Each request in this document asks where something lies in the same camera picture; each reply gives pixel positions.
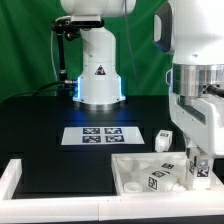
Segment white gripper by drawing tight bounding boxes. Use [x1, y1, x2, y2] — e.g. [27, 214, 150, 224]
[169, 93, 224, 170]

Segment white square tabletop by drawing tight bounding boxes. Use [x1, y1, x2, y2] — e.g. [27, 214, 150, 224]
[111, 152, 224, 195]

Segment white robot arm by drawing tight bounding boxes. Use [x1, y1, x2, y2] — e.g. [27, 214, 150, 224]
[60, 0, 224, 158]

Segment white marker sheet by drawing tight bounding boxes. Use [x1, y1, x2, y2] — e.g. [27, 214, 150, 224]
[61, 126, 144, 145]

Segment white U-shaped fence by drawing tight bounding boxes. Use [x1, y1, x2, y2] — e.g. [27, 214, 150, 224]
[0, 154, 224, 224]

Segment black cables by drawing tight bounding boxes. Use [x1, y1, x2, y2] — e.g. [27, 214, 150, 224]
[0, 81, 78, 104]

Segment black camera stand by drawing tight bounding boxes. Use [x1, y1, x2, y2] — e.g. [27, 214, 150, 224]
[51, 17, 81, 89]

